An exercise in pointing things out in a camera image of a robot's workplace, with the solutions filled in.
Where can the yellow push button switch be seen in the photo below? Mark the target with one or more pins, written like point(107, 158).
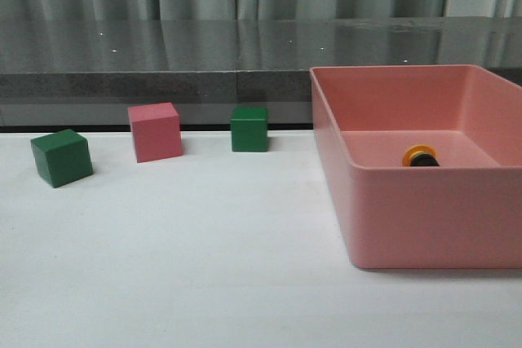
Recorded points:
point(420, 155)

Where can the green cube right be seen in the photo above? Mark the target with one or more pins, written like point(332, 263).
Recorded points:
point(249, 129)

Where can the green cube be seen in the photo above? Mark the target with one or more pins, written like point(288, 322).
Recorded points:
point(249, 129)
point(62, 157)

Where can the pink cube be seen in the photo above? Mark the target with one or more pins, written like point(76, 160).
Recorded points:
point(155, 131)

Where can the green cube left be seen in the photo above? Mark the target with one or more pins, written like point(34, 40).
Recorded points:
point(62, 157)

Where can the pink plastic bin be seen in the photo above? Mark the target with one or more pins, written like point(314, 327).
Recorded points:
point(464, 213)

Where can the dark glossy counter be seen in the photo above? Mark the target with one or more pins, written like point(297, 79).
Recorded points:
point(85, 74)

